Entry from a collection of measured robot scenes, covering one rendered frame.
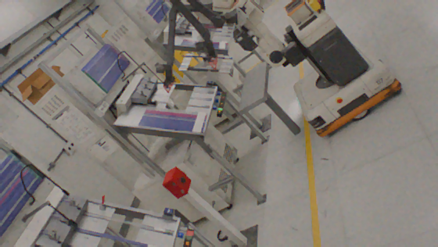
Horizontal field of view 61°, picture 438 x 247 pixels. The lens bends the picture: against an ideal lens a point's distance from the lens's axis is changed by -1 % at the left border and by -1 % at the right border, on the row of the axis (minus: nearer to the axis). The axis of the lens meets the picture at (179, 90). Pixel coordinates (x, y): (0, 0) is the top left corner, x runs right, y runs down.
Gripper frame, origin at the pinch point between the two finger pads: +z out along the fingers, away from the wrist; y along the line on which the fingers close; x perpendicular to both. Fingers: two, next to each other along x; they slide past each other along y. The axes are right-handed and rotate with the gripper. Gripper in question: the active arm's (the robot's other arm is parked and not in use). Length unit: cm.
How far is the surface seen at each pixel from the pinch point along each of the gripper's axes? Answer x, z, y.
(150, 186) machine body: -9, 76, 37
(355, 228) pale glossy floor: 133, 21, 91
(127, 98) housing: -33.1, 6.9, 11.4
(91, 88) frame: -54, -10, 28
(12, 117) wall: -182, 70, -18
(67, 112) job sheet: -72, 7, 39
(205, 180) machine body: 37, 61, 34
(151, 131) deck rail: -4.5, 16.1, 37.5
